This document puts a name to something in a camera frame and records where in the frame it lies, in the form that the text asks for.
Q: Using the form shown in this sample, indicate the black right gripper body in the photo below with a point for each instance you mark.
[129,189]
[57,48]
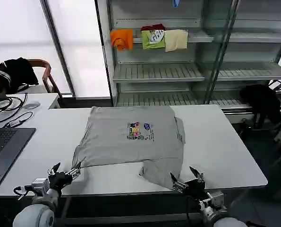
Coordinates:
[195,188]

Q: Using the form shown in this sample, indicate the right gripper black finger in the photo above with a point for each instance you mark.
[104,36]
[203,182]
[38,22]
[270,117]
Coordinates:
[178,186]
[199,175]

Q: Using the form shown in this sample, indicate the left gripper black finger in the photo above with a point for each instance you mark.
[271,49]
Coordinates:
[53,171]
[74,173]

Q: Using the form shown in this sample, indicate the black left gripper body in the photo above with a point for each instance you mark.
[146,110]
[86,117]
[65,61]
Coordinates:
[58,180]

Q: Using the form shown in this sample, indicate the grey printed t-shirt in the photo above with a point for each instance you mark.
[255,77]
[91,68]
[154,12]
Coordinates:
[130,146]

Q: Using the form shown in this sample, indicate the dark grey laptop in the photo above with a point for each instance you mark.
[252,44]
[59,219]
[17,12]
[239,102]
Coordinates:
[3,146]

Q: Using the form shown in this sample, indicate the round silver disc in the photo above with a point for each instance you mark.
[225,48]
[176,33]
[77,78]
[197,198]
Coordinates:
[31,105]

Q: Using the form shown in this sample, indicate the plain black garment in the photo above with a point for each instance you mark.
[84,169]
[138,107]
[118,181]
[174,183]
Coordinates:
[263,101]

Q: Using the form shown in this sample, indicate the brown wooden chair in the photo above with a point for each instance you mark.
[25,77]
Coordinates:
[47,71]

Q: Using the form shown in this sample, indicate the black garment with white stripe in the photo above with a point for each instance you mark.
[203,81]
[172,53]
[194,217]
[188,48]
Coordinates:
[15,73]

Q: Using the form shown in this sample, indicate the grey metal shelf rack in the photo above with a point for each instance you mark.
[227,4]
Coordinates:
[159,71]

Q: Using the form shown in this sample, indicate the black folding rack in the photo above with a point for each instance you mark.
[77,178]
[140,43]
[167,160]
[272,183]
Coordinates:
[280,86]

